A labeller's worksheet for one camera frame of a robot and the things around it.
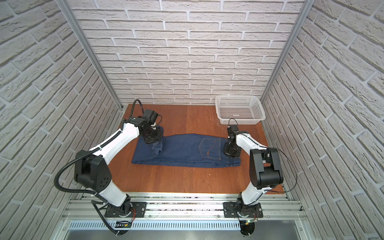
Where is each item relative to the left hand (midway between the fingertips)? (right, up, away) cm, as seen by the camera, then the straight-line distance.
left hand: (163, 136), depth 86 cm
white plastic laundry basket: (+52, +18, +24) cm, 60 cm away
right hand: (+40, -11, +6) cm, 42 cm away
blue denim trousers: (+10, -10, +10) cm, 17 cm away
